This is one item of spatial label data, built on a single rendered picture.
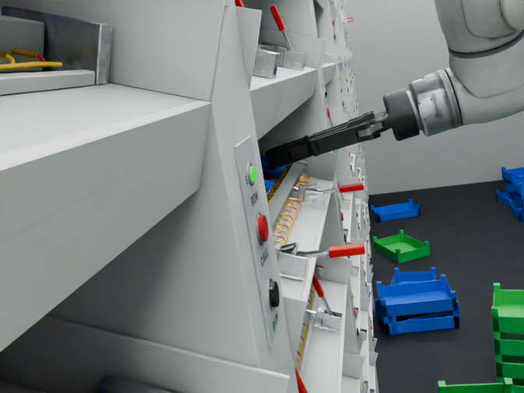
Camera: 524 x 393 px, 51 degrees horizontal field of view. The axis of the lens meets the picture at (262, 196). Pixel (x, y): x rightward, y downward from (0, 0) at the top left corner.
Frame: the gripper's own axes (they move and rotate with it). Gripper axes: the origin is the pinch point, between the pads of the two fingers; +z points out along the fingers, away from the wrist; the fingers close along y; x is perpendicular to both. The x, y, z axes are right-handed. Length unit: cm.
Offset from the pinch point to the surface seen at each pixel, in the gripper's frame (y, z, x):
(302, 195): 9.4, -1.5, 5.4
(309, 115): -9.4, -3.9, -3.9
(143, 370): 61, 1, 2
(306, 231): 21.4, -2.5, 7.6
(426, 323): -128, -7, 101
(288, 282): 37.6, -2.4, 7.5
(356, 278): -59, 5, 47
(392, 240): -239, 1, 100
